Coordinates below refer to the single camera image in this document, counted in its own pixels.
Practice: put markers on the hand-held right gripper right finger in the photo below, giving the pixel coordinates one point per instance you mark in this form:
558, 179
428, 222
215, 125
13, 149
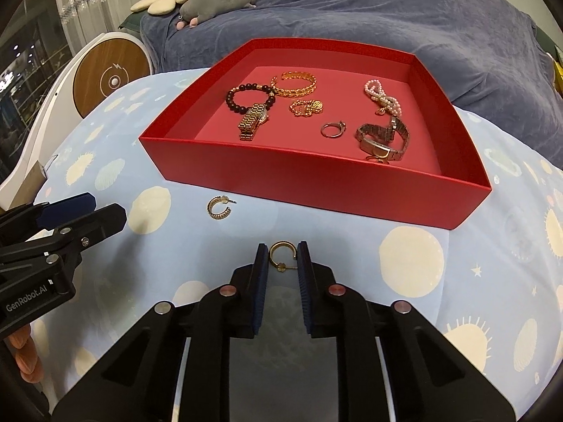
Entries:
303, 290

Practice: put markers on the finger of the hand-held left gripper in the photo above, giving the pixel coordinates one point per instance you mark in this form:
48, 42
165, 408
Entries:
103, 222
66, 209

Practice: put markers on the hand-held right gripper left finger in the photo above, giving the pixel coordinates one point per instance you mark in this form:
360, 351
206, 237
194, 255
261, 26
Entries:
260, 290

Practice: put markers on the plain gold hoop earring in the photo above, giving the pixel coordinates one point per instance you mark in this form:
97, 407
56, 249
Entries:
279, 266

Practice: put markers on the red box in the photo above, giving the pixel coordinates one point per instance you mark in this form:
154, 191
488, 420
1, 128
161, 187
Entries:
308, 184

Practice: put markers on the gold watch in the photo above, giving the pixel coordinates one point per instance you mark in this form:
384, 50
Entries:
250, 123

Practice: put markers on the person's left hand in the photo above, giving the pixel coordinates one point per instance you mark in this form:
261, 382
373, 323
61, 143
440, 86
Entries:
26, 356

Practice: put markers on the studded gold hoop earring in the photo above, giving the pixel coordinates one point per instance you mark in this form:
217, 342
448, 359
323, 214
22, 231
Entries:
217, 216

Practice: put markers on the white round wood-panel device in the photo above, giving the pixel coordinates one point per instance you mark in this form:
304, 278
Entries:
110, 81

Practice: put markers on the dark window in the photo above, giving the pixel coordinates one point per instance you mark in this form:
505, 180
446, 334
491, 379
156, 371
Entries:
31, 52

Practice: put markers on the dark green sofa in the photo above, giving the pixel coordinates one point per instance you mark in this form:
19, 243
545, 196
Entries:
132, 22

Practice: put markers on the grey plush toy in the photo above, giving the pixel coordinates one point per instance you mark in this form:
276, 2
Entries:
215, 4

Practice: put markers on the blue-grey blanket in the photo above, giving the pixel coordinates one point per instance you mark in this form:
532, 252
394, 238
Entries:
440, 17

